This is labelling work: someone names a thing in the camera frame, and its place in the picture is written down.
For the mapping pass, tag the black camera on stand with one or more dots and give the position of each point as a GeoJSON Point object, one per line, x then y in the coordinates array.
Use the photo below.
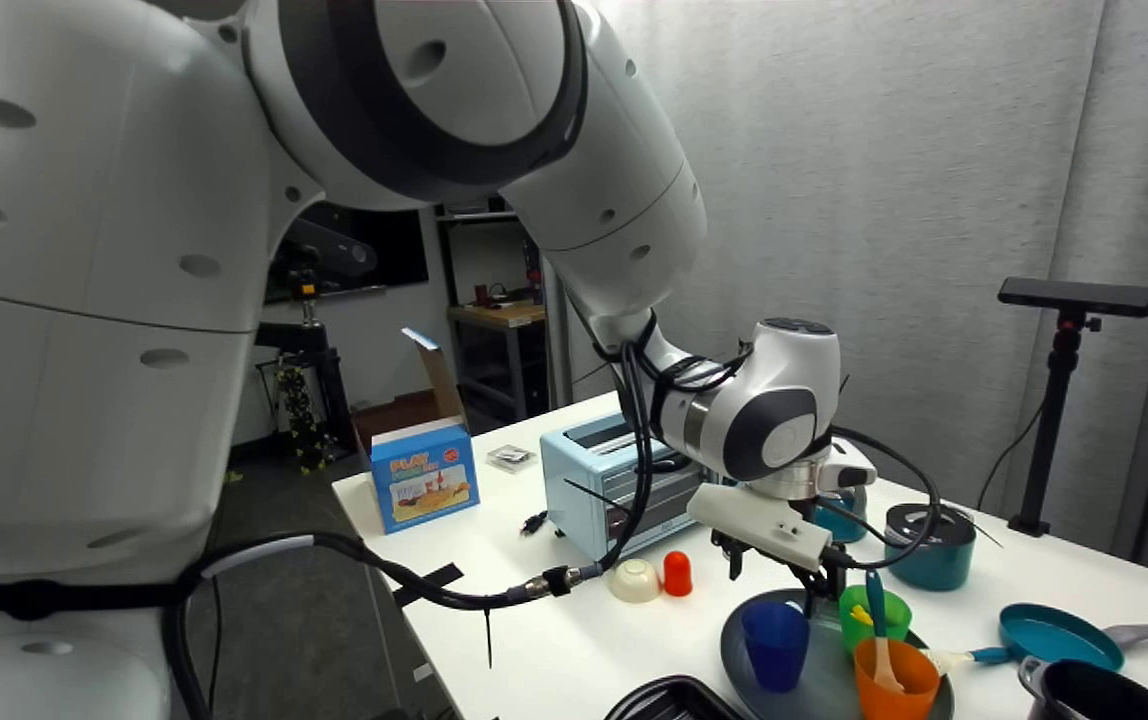
{"type": "Point", "coordinates": [1076, 309]}

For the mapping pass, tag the orange cup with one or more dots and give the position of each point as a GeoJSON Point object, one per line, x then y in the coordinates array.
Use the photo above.
{"type": "Point", "coordinates": [916, 675]}

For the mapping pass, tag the teal bowl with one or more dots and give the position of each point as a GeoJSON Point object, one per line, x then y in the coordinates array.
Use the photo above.
{"type": "Point", "coordinates": [842, 512]}

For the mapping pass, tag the blue spoon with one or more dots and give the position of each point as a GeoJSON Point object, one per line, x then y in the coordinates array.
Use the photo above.
{"type": "Point", "coordinates": [872, 588]}

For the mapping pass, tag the green cup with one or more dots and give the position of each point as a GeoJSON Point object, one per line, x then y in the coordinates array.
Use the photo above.
{"type": "Point", "coordinates": [861, 625]}

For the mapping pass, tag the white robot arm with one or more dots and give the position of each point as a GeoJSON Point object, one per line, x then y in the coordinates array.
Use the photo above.
{"type": "Point", "coordinates": [149, 169]}

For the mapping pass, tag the wooden shelf cart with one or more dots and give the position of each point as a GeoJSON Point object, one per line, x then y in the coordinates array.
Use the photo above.
{"type": "Point", "coordinates": [503, 360]}

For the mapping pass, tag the blue picture box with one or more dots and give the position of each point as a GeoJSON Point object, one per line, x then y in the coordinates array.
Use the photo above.
{"type": "Point", "coordinates": [421, 474]}

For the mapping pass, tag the red small bottle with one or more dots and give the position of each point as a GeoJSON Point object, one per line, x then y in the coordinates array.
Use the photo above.
{"type": "Point", "coordinates": [678, 575]}

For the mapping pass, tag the blue cup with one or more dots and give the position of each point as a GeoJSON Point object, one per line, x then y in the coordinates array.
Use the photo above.
{"type": "Point", "coordinates": [772, 642]}

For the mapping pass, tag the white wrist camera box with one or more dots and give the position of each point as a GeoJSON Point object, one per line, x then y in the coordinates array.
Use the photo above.
{"type": "Point", "coordinates": [750, 521]}

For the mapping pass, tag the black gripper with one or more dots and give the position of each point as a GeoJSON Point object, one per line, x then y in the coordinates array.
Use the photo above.
{"type": "Point", "coordinates": [827, 474]}

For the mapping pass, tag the light blue toaster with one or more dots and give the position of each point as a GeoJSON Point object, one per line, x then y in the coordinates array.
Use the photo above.
{"type": "Point", "coordinates": [588, 481]}

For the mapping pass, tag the teal frying pan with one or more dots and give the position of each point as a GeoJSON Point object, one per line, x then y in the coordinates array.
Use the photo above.
{"type": "Point", "coordinates": [1052, 634]}

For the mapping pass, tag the white round lid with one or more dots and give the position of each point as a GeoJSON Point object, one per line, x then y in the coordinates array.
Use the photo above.
{"type": "Point", "coordinates": [633, 581]}

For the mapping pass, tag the cardboard box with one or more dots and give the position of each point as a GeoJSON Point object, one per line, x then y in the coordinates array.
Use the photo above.
{"type": "Point", "coordinates": [436, 398]}

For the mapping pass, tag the teal pot with lid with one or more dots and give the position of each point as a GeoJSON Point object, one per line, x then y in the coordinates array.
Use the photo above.
{"type": "Point", "coordinates": [929, 550]}

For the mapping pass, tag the wall monitor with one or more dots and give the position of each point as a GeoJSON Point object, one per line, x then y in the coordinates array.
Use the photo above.
{"type": "Point", "coordinates": [340, 248]}

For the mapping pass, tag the black tray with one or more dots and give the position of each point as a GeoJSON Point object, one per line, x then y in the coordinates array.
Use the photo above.
{"type": "Point", "coordinates": [675, 696]}

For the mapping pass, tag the black pot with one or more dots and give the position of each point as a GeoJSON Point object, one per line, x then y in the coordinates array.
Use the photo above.
{"type": "Point", "coordinates": [1072, 689]}

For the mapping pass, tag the black camera on tripod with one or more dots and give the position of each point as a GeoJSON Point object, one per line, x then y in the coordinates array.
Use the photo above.
{"type": "Point", "coordinates": [305, 377]}

